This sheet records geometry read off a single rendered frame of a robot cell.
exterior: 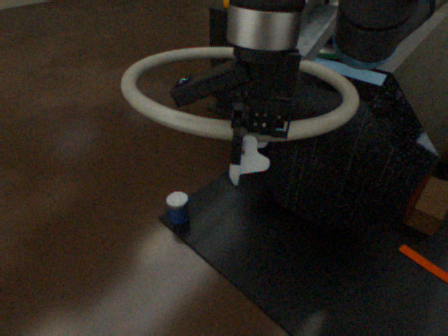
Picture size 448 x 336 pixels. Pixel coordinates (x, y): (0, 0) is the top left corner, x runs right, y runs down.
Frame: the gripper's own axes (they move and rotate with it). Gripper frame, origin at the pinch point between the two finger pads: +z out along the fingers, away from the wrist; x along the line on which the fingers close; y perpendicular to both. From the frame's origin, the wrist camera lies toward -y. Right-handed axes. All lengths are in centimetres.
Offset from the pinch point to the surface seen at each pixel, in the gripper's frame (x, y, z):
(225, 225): 62, -1, 81
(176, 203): 62, -24, 69
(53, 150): 118, -117, 86
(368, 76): 60, 42, 2
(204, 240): 53, -10, 82
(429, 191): 80, 99, 62
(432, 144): 48, 64, 18
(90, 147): 123, -95, 84
